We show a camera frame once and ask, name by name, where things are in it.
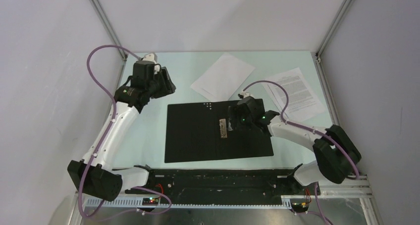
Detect white paper sheets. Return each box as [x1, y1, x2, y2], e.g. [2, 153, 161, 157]
[191, 53, 255, 102]

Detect beige and black file folder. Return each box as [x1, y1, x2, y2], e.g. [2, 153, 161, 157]
[164, 100, 274, 163]

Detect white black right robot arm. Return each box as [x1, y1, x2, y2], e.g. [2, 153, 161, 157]
[228, 96, 362, 194]

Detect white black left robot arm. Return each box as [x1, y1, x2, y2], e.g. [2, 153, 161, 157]
[67, 57, 176, 202]

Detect metal folder clip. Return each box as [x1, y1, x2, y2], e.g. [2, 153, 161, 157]
[219, 118, 228, 139]

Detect printed text paper sheets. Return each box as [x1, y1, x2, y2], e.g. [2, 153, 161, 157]
[262, 67, 326, 122]

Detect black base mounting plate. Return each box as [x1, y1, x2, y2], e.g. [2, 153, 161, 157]
[144, 169, 320, 206]

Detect right controller board with leds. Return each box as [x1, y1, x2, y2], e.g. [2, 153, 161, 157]
[290, 202, 311, 214]

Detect controller board with leds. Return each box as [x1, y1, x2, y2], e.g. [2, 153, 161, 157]
[290, 202, 311, 214]
[142, 197, 160, 206]

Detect left controller board with leds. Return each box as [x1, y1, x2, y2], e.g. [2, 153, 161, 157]
[142, 197, 160, 206]

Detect left aluminium corner post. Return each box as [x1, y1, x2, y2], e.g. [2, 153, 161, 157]
[89, 0, 122, 47]

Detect aluminium corner post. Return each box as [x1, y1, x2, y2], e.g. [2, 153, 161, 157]
[315, 0, 355, 58]
[89, 0, 122, 47]

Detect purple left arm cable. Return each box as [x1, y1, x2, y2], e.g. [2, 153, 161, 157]
[77, 45, 172, 218]

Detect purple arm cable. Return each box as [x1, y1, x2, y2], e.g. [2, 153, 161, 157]
[239, 80, 361, 225]
[77, 45, 172, 218]

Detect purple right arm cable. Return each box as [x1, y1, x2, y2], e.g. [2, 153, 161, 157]
[239, 80, 361, 225]

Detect aluminium frame rail front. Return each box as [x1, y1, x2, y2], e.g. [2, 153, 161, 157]
[74, 174, 374, 211]

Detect right aluminium corner post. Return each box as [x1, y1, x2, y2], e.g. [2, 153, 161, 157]
[315, 0, 355, 58]

